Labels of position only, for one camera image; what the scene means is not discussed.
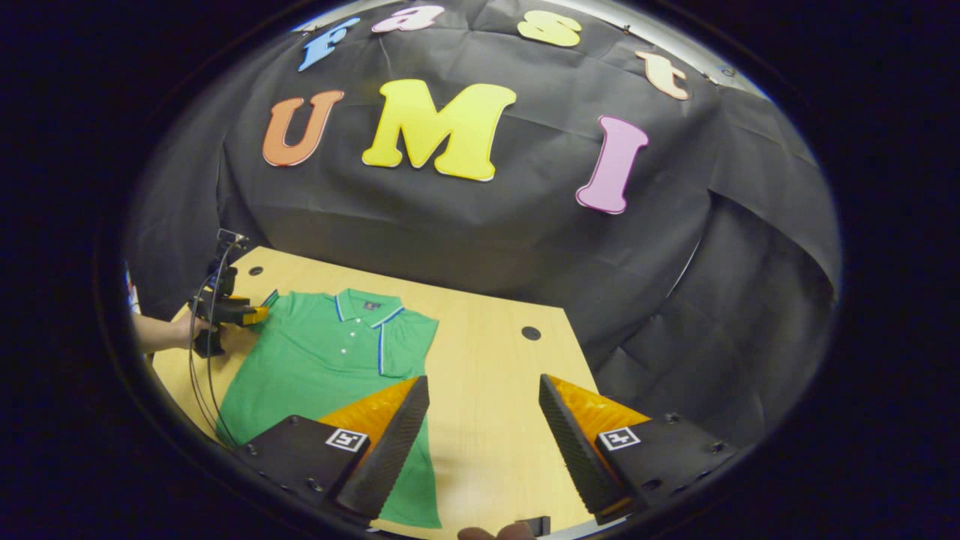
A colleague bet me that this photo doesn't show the black backdrop cloth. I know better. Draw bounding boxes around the black backdrop cloth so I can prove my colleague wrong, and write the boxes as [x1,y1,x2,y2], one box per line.
[124,0,842,451]

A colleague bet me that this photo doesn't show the green T-shirt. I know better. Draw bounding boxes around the green T-shirt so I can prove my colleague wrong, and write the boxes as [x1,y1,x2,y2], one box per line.
[216,289,443,530]

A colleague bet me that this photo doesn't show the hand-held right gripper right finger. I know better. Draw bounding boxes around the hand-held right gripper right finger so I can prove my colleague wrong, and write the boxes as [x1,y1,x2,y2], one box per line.
[538,373,740,526]

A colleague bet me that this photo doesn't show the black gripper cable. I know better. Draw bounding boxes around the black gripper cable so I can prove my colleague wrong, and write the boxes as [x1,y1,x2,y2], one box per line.
[187,244,245,451]

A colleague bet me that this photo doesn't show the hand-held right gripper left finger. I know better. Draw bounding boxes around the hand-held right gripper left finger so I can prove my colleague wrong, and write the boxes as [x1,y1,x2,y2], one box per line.
[236,375,431,526]

